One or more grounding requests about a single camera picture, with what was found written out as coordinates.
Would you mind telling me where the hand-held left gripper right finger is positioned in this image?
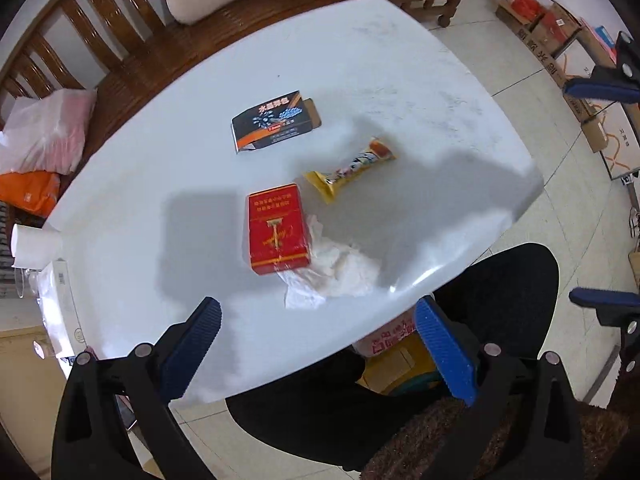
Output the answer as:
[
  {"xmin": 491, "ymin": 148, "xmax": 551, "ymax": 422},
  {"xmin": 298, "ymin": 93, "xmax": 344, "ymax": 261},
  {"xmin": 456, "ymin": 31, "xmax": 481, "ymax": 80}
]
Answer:
[{"xmin": 414, "ymin": 294, "xmax": 586, "ymax": 480}]

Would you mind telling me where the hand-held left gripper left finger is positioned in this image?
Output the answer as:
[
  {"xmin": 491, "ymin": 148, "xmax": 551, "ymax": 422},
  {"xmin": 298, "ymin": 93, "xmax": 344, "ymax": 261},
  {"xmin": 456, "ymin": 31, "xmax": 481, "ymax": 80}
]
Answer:
[{"xmin": 51, "ymin": 296, "xmax": 223, "ymax": 480}]

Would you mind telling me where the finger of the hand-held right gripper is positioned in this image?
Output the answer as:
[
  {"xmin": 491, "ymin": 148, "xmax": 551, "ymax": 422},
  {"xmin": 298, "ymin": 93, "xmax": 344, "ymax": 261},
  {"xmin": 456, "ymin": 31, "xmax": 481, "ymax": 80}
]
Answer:
[
  {"xmin": 562, "ymin": 30, "xmax": 640, "ymax": 106},
  {"xmin": 569, "ymin": 287, "xmax": 640, "ymax": 351}
]

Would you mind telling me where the white tissue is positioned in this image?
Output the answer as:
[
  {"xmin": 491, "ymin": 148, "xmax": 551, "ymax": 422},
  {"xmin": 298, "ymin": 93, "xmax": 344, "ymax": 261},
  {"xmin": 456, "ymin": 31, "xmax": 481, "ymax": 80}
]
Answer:
[{"xmin": 272, "ymin": 214, "xmax": 383, "ymax": 310}]

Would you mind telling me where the red cigarette box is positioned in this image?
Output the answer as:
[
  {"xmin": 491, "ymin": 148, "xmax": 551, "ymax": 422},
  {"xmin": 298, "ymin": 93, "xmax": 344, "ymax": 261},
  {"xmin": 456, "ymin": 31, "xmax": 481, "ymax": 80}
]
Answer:
[{"xmin": 245, "ymin": 183, "xmax": 313, "ymax": 276}]

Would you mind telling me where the yellow snack wrapper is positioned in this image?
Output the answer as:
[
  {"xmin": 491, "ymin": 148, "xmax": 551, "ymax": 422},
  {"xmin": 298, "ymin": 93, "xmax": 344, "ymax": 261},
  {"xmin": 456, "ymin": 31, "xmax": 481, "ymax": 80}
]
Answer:
[{"xmin": 302, "ymin": 136, "xmax": 397, "ymax": 205}]

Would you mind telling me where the black cardboard box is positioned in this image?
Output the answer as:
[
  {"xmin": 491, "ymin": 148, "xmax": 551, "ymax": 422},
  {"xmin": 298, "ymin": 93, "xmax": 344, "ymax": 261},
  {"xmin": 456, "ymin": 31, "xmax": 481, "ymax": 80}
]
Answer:
[{"xmin": 231, "ymin": 90, "xmax": 322, "ymax": 153}]

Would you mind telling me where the small brown carton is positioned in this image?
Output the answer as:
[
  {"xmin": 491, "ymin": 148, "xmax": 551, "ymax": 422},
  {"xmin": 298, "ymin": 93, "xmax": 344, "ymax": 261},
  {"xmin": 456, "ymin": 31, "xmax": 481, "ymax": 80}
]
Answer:
[{"xmin": 580, "ymin": 115, "xmax": 608, "ymax": 153}]

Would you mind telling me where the large white carton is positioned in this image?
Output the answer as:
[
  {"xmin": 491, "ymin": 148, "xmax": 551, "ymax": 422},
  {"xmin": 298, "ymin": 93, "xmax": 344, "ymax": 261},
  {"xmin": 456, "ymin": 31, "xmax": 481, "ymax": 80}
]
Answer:
[{"xmin": 552, "ymin": 35, "xmax": 640, "ymax": 181}]

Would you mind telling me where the red printed carton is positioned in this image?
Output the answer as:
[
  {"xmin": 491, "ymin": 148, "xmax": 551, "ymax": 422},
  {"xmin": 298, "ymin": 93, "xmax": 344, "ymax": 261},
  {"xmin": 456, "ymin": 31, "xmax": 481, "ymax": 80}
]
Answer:
[{"xmin": 530, "ymin": 0, "xmax": 583, "ymax": 58}]

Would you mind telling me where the black office chair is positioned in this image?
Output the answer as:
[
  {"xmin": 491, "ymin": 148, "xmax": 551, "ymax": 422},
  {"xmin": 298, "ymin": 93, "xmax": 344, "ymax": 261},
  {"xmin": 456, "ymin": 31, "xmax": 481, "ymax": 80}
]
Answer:
[{"xmin": 225, "ymin": 242, "xmax": 561, "ymax": 471}]

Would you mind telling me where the red plastic bag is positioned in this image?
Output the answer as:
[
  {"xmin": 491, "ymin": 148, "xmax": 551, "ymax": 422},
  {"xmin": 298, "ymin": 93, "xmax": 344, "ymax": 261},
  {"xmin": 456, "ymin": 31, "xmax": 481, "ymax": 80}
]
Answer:
[{"xmin": 512, "ymin": 0, "xmax": 543, "ymax": 20}]

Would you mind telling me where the brown fuzzy seat cushion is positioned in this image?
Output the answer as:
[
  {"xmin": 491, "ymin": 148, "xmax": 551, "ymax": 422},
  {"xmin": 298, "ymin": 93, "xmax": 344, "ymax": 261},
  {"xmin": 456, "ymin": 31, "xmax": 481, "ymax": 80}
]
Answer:
[{"xmin": 360, "ymin": 397, "xmax": 631, "ymax": 480}]

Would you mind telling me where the open brown cardboard box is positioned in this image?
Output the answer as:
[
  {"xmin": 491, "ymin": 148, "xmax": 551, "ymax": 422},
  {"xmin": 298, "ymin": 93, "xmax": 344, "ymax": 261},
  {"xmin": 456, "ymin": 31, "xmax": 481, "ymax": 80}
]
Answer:
[{"xmin": 495, "ymin": 0, "xmax": 546, "ymax": 31}]

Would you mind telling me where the long white box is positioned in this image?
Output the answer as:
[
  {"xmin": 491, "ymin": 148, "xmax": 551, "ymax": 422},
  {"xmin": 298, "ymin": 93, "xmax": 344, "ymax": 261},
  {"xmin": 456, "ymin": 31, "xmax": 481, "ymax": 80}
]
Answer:
[{"xmin": 37, "ymin": 258, "xmax": 93, "ymax": 361}]

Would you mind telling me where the clear glass cup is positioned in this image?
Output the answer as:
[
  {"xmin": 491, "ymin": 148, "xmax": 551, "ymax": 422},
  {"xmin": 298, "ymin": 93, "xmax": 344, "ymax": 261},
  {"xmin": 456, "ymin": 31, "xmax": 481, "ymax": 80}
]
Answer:
[{"xmin": 12, "ymin": 265, "xmax": 43, "ymax": 301}]

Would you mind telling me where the white paper roll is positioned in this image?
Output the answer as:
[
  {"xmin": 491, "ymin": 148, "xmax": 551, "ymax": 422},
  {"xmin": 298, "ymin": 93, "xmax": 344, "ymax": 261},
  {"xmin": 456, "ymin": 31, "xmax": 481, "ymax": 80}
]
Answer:
[{"xmin": 10, "ymin": 223, "xmax": 65, "ymax": 268}]

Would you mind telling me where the white top wooden coffee table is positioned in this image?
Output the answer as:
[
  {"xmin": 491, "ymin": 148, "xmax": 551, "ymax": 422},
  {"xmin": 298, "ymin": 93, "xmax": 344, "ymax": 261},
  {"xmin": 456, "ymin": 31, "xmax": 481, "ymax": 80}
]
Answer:
[{"xmin": 44, "ymin": 0, "xmax": 546, "ymax": 406}]

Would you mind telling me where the orange bag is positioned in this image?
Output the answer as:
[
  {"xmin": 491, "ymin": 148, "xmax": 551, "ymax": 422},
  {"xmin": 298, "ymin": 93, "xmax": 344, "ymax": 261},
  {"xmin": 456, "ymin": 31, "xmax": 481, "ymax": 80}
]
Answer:
[{"xmin": 0, "ymin": 170, "xmax": 62, "ymax": 218}]

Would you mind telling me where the white plastic bag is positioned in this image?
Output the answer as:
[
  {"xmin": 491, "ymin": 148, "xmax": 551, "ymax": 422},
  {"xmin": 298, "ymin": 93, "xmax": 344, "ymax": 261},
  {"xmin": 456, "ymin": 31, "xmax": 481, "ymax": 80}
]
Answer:
[{"xmin": 0, "ymin": 87, "xmax": 98, "ymax": 176}]

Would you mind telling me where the wooden sofa bench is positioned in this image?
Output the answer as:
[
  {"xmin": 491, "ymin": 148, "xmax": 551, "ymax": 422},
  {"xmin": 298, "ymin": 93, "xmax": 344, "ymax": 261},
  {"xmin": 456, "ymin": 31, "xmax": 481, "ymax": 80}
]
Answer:
[{"xmin": 0, "ymin": 0, "xmax": 371, "ymax": 141}]

